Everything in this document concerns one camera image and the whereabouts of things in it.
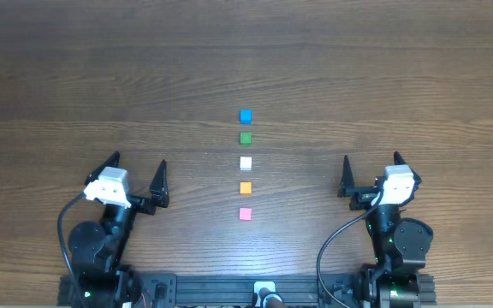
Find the mounting rail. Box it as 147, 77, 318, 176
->
56, 272, 438, 308

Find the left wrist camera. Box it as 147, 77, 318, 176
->
83, 166, 133, 210

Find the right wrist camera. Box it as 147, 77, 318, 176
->
376, 164, 416, 207

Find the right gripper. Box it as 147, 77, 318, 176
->
337, 151, 423, 211

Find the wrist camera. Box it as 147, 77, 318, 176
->
376, 164, 416, 207
83, 166, 133, 210

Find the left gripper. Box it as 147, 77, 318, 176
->
84, 151, 170, 216

